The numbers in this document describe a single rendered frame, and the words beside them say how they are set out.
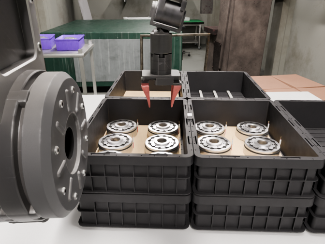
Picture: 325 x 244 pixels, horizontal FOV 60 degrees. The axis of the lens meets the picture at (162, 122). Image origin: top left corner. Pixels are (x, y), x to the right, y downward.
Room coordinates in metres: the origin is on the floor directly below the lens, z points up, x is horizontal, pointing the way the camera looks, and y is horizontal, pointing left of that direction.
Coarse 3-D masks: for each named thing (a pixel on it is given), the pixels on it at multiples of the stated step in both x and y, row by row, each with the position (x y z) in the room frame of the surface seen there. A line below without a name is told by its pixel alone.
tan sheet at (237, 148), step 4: (224, 128) 0.91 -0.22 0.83; (228, 128) 0.91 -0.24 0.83; (232, 128) 0.91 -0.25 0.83; (228, 132) 0.88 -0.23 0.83; (232, 132) 0.88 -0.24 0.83; (224, 136) 0.85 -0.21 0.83; (228, 136) 0.85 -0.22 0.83; (232, 136) 0.85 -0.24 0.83; (268, 136) 0.85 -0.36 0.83; (236, 140) 0.82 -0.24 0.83; (240, 140) 0.82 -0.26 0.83; (236, 144) 0.79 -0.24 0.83; (240, 144) 0.79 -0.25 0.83; (232, 148) 0.77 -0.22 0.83; (236, 148) 0.77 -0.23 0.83; (240, 148) 0.77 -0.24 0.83; (232, 152) 0.74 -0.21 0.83; (236, 152) 0.74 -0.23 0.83; (240, 152) 0.74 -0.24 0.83
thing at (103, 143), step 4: (104, 136) 0.79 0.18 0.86; (108, 136) 0.79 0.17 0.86; (120, 136) 0.79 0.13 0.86; (124, 136) 0.79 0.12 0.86; (128, 136) 0.79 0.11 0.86; (100, 140) 0.76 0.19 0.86; (104, 140) 0.76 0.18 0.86; (124, 140) 0.76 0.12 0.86; (128, 140) 0.76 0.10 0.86; (100, 144) 0.73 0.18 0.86; (104, 144) 0.74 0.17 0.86; (108, 144) 0.73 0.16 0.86; (112, 144) 0.73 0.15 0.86; (116, 144) 0.73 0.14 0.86; (120, 144) 0.73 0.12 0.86; (124, 144) 0.74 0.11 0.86; (128, 144) 0.73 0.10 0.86; (104, 148) 0.71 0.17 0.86; (108, 148) 0.71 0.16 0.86; (112, 148) 0.71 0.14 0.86; (116, 148) 0.71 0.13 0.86; (120, 148) 0.71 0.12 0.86; (124, 148) 0.72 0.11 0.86
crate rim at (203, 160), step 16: (192, 112) 0.82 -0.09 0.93; (192, 128) 0.70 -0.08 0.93; (192, 144) 0.62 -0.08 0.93; (208, 160) 0.55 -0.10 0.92; (224, 160) 0.55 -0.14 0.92; (240, 160) 0.54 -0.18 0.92; (256, 160) 0.54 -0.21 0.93; (272, 160) 0.54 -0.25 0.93; (288, 160) 0.54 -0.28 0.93; (304, 160) 0.54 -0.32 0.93; (320, 160) 0.54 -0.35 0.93
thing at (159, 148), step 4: (152, 136) 0.79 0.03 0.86; (156, 136) 0.79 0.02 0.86; (160, 136) 0.79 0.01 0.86; (164, 136) 0.79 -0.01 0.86; (168, 136) 0.79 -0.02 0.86; (172, 136) 0.79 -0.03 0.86; (148, 140) 0.76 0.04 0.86; (152, 140) 0.76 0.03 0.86; (172, 140) 0.76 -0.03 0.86; (176, 140) 0.76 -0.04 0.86; (148, 144) 0.74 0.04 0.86; (152, 144) 0.73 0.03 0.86; (168, 144) 0.73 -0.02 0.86; (172, 144) 0.73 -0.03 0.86; (176, 144) 0.73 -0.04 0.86; (148, 148) 0.72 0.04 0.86; (152, 148) 0.71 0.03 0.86; (156, 148) 0.71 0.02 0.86; (160, 148) 0.72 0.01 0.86; (164, 148) 0.72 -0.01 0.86; (168, 148) 0.71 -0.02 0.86; (172, 148) 0.71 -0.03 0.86
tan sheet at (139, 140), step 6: (138, 126) 0.92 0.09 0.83; (144, 126) 0.92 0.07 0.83; (138, 132) 0.88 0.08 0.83; (144, 132) 0.88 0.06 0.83; (132, 138) 0.83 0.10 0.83; (138, 138) 0.83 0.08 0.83; (144, 138) 0.83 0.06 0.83; (138, 144) 0.79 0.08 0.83; (144, 144) 0.79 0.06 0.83; (180, 144) 0.79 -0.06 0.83; (138, 150) 0.75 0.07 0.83; (144, 150) 0.75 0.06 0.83; (180, 150) 0.75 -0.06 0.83
